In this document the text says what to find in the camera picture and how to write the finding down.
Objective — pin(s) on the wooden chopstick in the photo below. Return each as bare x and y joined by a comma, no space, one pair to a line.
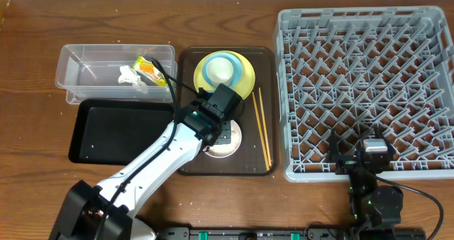
262,140
265,126

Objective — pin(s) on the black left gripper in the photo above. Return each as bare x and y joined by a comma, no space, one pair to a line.
224,134

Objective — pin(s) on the light blue bowl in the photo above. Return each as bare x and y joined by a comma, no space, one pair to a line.
238,68

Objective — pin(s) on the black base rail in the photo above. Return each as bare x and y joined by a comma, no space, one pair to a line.
314,231

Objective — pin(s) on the grey dishwasher rack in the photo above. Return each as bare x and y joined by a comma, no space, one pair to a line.
357,70

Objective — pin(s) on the right wooden chopstick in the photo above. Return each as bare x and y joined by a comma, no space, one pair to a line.
265,126

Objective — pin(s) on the clear plastic bin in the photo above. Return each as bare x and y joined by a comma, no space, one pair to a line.
93,71

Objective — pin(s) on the white tissue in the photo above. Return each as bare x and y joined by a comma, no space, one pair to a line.
131,76

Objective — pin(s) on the green orange snack wrapper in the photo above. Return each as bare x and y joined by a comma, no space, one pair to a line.
149,73

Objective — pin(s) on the black tray bin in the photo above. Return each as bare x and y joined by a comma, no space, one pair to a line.
114,132

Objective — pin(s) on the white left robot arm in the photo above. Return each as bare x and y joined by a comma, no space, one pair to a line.
108,210

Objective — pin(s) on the yellow plate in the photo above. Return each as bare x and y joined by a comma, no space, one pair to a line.
243,87

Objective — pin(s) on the white cup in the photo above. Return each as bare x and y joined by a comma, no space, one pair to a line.
220,71

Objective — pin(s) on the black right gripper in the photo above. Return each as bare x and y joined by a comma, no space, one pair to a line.
347,163

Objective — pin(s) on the left wooden chopstick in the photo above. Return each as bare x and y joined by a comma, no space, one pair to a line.
262,140

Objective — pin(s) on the dark brown serving tray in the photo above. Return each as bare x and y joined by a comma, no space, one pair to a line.
248,159

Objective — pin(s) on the pink white small bowl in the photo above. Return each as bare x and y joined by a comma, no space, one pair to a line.
232,142

